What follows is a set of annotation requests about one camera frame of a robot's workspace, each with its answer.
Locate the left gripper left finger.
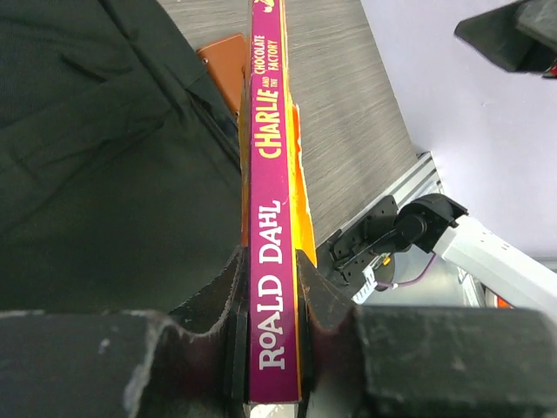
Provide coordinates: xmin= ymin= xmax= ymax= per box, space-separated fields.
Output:
xmin=1 ymin=248 xmax=246 ymax=417

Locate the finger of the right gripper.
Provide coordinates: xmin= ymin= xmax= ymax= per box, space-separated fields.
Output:
xmin=454 ymin=0 xmax=556 ymax=78

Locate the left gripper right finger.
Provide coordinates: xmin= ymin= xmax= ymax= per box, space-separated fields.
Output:
xmin=297 ymin=253 xmax=556 ymax=417

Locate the orange paperback book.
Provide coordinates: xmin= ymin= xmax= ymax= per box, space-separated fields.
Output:
xmin=239 ymin=1 xmax=317 ymax=404

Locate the black student backpack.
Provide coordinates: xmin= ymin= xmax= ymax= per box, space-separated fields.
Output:
xmin=1 ymin=1 xmax=241 ymax=312

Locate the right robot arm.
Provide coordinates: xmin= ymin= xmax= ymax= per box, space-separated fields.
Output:
xmin=390 ymin=1 xmax=556 ymax=319

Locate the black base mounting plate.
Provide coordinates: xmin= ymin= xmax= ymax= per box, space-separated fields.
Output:
xmin=329 ymin=195 xmax=398 ymax=285

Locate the brown leather wallet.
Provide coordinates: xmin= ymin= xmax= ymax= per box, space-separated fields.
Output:
xmin=197 ymin=33 xmax=247 ymax=118

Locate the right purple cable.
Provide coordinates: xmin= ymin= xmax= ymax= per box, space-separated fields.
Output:
xmin=376 ymin=252 xmax=439 ymax=292

